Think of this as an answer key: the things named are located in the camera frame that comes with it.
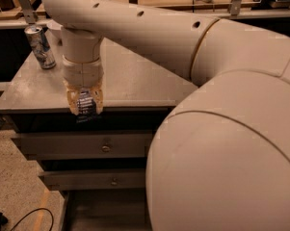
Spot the middle grey drawer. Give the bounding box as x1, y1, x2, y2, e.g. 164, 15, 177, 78
39, 168, 145, 191

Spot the white bowl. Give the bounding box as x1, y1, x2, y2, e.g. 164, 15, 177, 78
47, 20, 62, 39

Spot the grey drawer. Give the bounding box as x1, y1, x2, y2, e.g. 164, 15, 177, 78
12, 131, 152, 160
39, 168, 145, 191

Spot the black cable on floor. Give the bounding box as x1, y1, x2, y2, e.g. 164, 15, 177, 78
9, 207, 55, 231

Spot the silver blue energy drink can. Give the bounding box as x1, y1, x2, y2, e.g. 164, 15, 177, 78
24, 25, 56, 69

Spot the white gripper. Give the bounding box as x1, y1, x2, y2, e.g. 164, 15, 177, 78
63, 57, 104, 116

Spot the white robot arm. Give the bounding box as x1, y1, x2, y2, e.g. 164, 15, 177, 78
42, 0, 290, 231

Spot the open bottom drawer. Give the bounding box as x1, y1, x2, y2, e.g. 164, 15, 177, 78
59, 189, 152, 231

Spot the top grey drawer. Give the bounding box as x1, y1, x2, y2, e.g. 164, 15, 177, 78
12, 131, 152, 160

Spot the dark blue rxbar wrapper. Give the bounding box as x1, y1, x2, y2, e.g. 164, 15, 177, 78
76, 90, 97, 122

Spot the grey drawer cabinet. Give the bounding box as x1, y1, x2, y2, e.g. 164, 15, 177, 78
0, 17, 198, 231

